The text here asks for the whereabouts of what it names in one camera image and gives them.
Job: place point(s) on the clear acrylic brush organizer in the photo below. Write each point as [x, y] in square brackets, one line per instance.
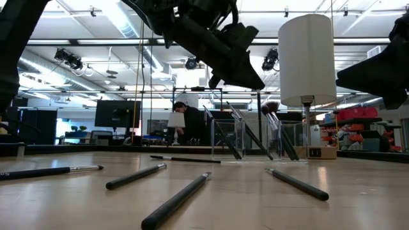
[302, 137]

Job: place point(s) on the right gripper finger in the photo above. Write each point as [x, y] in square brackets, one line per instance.
[377, 73]
[396, 101]

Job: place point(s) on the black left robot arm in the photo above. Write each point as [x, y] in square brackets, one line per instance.
[19, 48]

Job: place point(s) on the thin black makeup brush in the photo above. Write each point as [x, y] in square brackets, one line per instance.
[284, 143]
[300, 185]
[246, 131]
[292, 148]
[48, 172]
[223, 135]
[255, 138]
[134, 176]
[175, 201]

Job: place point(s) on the small white table lamp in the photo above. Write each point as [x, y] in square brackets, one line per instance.
[176, 120]

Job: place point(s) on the silver ventilation duct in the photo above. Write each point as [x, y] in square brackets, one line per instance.
[128, 30]

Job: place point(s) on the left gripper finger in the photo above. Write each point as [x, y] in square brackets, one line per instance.
[243, 70]
[214, 82]

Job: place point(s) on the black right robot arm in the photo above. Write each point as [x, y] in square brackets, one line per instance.
[401, 28]

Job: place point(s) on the black ceiling spotlight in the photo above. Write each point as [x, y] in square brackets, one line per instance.
[270, 59]
[191, 63]
[68, 59]

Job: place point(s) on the black background monitor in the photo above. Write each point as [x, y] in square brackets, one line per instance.
[118, 113]

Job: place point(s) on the black foundation brush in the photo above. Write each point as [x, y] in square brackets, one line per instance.
[191, 159]

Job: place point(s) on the red storage bin shelf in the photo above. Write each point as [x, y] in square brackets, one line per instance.
[358, 112]

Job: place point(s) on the fluffy dark powder brush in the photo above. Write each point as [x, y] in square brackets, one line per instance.
[265, 109]

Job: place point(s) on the white shade wooden table lamp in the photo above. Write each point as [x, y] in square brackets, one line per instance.
[306, 57]

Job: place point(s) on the person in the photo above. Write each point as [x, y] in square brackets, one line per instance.
[193, 124]

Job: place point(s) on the black cabinet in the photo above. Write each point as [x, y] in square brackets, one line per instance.
[41, 127]

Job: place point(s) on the grey background chair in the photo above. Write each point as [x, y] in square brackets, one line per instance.
[100, 137]

